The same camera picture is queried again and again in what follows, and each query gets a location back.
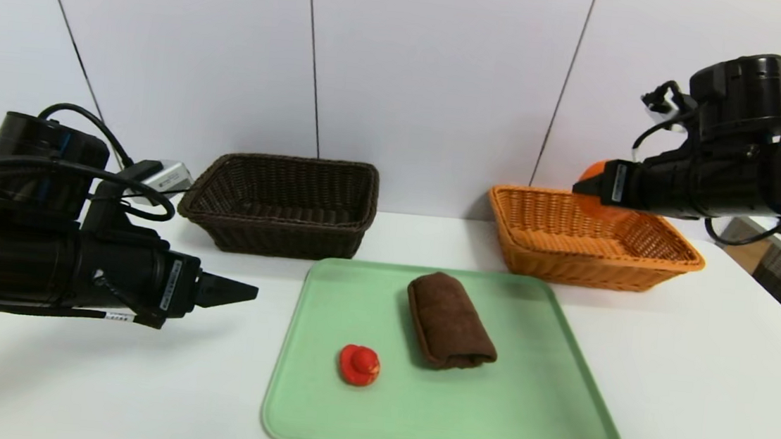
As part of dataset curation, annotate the dark brown wicker basket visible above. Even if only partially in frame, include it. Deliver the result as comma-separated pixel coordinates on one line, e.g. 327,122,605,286
174,147,382,266

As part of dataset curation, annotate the orange fruit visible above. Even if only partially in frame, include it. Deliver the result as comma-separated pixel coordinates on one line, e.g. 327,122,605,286
574,159,642,225

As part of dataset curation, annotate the light green plastic tray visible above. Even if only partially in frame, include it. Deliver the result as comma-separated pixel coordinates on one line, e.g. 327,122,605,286
259,253,638,439

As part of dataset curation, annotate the orange wicker basket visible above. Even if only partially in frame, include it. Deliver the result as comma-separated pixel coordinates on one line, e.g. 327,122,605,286
481,183,711,299

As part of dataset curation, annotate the black right camera cable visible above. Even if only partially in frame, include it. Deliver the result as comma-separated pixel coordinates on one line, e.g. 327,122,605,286
626,78,781,252

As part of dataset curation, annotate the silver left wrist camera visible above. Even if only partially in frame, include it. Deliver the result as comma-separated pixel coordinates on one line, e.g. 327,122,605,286
126,156,196,197

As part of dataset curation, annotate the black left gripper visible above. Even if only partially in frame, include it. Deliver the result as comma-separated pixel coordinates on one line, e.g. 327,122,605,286
69,230,263,337

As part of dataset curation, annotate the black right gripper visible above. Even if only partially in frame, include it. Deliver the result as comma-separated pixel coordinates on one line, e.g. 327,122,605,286
570,142,694,219

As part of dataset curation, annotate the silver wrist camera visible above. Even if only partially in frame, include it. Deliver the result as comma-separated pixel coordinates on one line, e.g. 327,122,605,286
641,89,696,130
126,156,196,197

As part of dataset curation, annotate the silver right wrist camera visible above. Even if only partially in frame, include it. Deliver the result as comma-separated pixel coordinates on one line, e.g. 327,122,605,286
641,89,696,130

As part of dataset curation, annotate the red rubber duck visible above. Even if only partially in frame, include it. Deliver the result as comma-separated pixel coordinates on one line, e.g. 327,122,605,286
337,343,383,389

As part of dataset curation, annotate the brown towel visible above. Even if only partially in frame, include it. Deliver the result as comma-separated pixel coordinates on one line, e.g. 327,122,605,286
400,269,505,375

